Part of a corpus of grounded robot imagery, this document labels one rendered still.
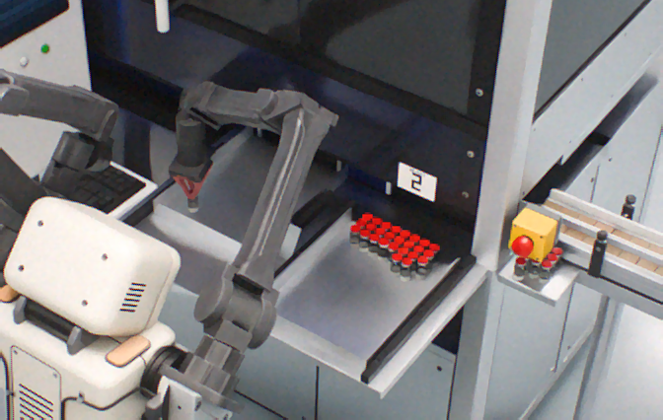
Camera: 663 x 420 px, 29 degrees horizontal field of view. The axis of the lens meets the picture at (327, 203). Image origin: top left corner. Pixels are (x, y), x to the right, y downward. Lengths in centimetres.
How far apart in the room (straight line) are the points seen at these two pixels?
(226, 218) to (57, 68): 51
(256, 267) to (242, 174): 85
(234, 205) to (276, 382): 69
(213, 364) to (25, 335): 28
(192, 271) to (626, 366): 154
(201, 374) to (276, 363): 131
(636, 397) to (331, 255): 130
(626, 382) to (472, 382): 91
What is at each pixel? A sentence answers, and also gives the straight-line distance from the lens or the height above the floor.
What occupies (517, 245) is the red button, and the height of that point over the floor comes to 100.
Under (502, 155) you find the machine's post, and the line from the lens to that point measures 238.
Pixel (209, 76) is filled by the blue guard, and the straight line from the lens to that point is 274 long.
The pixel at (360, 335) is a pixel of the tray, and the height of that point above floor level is 88.
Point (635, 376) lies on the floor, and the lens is 366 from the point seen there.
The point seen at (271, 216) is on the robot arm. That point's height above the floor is 133.
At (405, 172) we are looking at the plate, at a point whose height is 103.
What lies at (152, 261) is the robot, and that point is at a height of 135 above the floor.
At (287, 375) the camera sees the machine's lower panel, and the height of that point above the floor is 26.
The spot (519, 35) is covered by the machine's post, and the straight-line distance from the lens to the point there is 224.
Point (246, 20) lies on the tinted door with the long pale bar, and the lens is 261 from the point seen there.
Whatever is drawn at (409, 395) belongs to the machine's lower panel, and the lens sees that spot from 295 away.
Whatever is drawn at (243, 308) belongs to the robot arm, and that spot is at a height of 127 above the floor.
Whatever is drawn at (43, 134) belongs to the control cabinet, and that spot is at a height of 90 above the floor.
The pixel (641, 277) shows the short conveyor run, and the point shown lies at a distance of 255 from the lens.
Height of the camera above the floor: 260
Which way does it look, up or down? 40 degrees down
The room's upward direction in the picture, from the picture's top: 2 degrees clockwise
